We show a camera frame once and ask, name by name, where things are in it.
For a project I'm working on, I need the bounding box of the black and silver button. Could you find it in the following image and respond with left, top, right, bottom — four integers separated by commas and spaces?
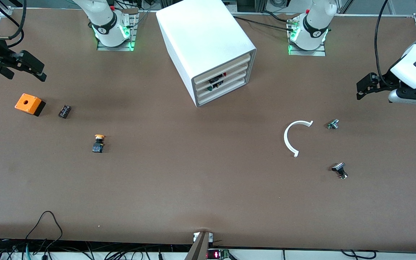
331, 162, 348, 179

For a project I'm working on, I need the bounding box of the yellow push button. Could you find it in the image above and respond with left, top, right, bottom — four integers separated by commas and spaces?
92, 134, 106, 153

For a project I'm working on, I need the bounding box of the small red LED device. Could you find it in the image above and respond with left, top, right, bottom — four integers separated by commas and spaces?
207, 248, 230, 260

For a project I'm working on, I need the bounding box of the orange button enclosure box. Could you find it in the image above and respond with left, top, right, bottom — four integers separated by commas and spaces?
14, 93, 46, 117

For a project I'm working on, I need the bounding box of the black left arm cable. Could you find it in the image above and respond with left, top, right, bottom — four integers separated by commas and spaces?
374, 0, 391, 84

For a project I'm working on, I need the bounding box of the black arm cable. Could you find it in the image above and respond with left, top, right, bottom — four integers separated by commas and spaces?
0, 0, 27, 48
374, 0, 391, 84

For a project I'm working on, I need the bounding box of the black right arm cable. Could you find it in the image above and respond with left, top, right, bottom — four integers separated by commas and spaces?
0, 0, 27, 48

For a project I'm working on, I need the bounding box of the white C-shaped ring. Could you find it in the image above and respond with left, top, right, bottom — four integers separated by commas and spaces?
283, 120, 314, 158

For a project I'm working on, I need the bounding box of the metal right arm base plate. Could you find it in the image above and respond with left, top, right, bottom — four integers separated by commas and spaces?
96, 9, 138, 52

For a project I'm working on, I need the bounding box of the black cable behind cabinet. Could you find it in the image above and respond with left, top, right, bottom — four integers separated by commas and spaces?
233, 11, 296, 30

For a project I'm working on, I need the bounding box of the thin black looped cable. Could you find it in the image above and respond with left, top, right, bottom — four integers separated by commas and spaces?
25, 211, 64, 250

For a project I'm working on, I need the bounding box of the brown camera mount bar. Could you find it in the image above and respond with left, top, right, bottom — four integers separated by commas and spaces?
184, 231, 214, 260

